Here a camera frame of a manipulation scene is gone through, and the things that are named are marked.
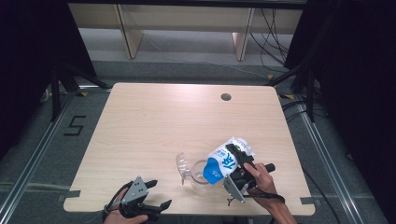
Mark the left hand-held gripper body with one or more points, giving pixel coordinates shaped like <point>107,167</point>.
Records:
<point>135,189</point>

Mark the light wooden desk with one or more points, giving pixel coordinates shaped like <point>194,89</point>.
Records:
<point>186,18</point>

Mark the black metal stand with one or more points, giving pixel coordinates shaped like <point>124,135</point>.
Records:
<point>310,99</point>
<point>55,93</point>

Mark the small yellow tape piece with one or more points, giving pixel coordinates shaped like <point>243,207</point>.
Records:
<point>270,76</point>

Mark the clear glass measuring cup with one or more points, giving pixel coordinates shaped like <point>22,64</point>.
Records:
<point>199,182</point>

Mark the aluminium floor rail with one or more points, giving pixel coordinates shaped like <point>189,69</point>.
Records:
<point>35,155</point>
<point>323,155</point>

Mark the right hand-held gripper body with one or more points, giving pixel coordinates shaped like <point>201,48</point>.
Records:
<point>235,188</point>

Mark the person's left hand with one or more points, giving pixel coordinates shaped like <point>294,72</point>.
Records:
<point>120,219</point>

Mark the dark curtain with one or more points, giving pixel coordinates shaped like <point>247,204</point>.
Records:
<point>358,77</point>
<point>25,62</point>

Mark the black tape floor mark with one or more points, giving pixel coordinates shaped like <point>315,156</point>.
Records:
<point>72,134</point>

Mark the yellow and black tape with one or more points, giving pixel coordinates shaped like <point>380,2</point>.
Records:
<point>287,96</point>
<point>82,94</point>

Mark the grey tape strip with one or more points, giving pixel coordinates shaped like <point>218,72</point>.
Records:
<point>307,200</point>
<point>71,194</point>

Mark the person's right hand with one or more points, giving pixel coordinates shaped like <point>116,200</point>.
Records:
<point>264,185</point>

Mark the blue white milk carton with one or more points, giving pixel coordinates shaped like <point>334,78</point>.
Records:
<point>218,165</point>

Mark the aluminium cross rail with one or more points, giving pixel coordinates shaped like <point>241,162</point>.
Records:
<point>31,186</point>

